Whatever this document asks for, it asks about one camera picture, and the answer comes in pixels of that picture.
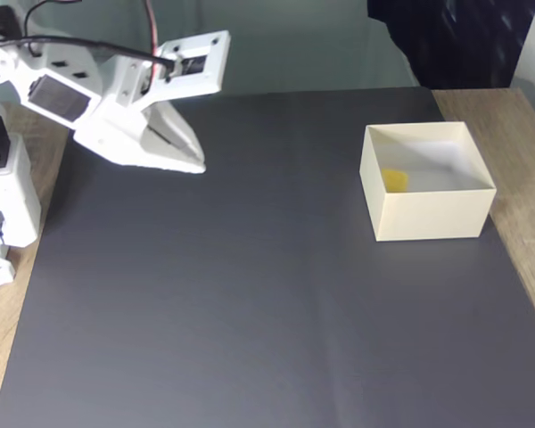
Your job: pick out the yellow cube block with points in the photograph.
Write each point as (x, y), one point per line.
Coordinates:
(394, 180)

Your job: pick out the dark curtain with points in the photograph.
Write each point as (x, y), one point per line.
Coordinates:
(463, 44)

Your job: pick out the white open box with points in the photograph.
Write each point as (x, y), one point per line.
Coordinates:
(428, 214)

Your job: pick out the dark grey table mat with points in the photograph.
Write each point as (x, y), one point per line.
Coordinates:
(249, 334)

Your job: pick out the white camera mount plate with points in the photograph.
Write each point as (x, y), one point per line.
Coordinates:
(214, 67)

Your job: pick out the pale green door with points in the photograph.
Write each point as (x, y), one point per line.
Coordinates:
(294, 44)

